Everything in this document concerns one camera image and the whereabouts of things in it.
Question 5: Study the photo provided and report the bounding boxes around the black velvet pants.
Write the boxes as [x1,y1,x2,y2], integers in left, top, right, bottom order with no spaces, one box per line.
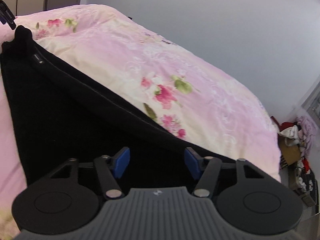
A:
[0,24,238,233]

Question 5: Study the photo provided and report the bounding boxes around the pink floral bed quilt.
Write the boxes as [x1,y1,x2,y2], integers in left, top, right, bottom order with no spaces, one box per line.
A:
[1,5,282,239]

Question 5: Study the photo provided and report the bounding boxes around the red bag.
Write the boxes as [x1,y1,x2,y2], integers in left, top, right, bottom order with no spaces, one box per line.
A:
[271,116,295,132]

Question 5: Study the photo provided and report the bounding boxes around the brown Nike paper bag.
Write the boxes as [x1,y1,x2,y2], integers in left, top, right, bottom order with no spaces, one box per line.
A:
[278,136,301,168]

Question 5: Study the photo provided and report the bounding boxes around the pile of lilac clothes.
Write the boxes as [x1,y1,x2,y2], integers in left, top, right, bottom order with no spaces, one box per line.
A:
[278,115,318,160]

